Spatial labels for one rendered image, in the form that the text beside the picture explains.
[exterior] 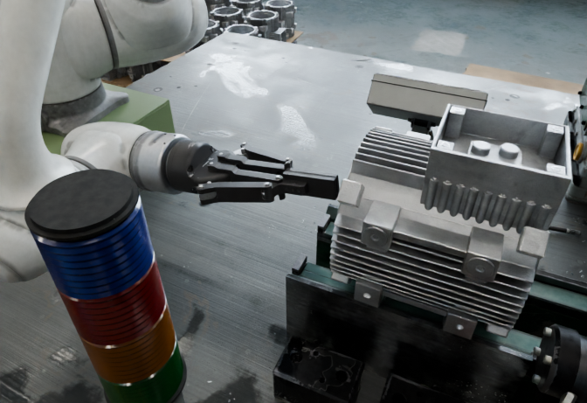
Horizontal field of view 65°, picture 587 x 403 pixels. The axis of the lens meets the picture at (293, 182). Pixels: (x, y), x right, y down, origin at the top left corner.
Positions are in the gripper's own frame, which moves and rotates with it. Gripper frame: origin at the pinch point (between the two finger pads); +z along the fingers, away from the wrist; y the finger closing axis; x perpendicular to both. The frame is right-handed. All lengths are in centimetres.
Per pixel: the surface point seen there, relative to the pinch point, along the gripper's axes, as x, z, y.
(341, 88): 20, -23, 73
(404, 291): 5.7, 14.0, -9.1
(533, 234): -2.8, 25.1, -6.6
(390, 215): -3.3, 12.2, -7.7
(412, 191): -3.9, 13.6, -4.1
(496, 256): -1.9, 22.3, -9.4
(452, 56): 100, -24, 326
